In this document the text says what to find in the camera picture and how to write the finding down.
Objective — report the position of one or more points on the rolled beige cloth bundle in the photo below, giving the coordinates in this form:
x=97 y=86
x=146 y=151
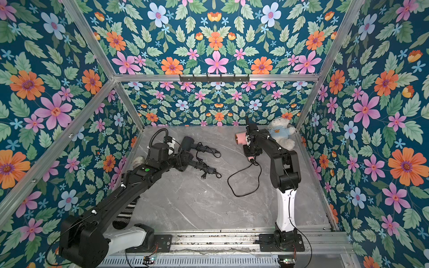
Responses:
x=138 y=161

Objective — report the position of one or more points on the white slotted vent strip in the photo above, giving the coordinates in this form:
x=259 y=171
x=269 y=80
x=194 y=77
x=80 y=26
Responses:
x=193 y=261

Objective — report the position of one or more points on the pink hair dryer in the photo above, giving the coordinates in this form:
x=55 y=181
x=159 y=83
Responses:
x=242 y=139

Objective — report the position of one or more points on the white teddy bear blue shirt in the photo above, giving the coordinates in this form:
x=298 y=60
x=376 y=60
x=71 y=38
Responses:
x=281 y=130

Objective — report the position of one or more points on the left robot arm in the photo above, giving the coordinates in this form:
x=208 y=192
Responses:
x=85 y=240

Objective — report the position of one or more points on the black hook rail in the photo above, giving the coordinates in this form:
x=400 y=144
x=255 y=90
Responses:
x=214 y=78

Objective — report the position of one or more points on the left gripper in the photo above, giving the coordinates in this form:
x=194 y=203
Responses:
x=179 y=162

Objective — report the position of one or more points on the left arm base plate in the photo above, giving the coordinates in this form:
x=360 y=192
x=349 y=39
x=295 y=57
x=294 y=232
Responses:
x=158 y=243

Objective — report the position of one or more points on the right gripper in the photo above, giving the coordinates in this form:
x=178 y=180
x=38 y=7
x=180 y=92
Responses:
x=249 y=144

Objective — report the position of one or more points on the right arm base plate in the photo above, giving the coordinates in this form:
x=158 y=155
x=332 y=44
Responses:
x=272 y=243

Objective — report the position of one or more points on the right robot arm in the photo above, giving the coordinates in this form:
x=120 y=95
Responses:
x=285 y=174

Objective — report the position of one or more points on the small green circuit board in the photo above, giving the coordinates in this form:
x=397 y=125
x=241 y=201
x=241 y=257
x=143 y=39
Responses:
x=148 y=260

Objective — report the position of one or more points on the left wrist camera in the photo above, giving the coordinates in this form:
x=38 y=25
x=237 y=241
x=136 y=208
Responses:
x=171 y=144

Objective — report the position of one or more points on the dark grey hair dryer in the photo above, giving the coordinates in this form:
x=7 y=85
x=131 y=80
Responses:
x=202 y=166
x=197 y=145

